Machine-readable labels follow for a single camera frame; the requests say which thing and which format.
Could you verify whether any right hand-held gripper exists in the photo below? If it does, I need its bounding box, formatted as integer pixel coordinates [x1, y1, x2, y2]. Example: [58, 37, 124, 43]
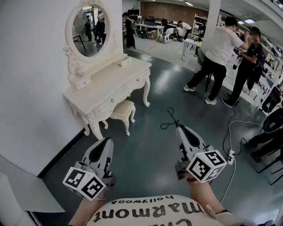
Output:
[174, 126, 228, 185]

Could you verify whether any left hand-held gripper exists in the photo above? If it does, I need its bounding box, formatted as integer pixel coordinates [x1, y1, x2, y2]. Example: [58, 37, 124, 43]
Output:
[62, 138, 117, 201]

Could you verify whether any thin black twig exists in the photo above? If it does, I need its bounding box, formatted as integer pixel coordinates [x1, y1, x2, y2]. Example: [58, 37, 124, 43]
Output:
[160, 107, 180, 130]

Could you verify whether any white vanity dressing table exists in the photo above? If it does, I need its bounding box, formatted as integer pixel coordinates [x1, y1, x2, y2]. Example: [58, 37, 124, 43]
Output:
[62, 53, 153, 141]

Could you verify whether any person's right forearm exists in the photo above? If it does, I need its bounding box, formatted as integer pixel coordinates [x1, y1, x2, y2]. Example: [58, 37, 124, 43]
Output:
[187, 179, 226, 219]

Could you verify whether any person's left forearm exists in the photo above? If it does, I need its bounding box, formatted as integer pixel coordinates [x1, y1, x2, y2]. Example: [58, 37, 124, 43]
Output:
[68, 192, 111, 226]

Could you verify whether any white power strip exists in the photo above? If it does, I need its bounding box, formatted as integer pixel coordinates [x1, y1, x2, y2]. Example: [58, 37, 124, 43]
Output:
[227, 149, 236, 166]

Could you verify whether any white upholstered stool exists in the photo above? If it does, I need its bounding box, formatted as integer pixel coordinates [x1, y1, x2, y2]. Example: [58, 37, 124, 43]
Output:
[100, 99, 137, 136]

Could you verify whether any person's cream printed shirt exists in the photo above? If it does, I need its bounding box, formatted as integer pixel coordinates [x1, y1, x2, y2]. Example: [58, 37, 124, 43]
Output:
[86, 194, 255, 226]

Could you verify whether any black office chair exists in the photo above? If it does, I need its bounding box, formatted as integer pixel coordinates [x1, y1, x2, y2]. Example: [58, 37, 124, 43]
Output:
[261, 86, 283, 113]

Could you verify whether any small white table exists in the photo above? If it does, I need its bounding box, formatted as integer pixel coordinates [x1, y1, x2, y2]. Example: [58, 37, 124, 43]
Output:
[181, 38, 203, 60]

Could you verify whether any oval white-framed mirror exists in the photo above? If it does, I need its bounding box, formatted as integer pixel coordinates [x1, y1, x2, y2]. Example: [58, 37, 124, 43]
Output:
[63, 0, 119, 77]

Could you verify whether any white shelf rack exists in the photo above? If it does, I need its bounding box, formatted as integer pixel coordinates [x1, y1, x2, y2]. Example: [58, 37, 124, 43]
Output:
[191, 13, 208, 38]

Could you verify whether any long white desk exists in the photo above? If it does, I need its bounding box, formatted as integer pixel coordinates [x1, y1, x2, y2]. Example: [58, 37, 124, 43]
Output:
[136, 23, 165, 34]

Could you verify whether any black floor cable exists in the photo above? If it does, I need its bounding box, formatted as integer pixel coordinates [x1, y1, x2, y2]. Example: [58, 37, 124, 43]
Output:
[222, 108, 237, 156]

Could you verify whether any white power cable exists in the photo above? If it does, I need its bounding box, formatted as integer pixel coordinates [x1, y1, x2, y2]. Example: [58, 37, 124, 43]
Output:
[220, 120, 264, 205]

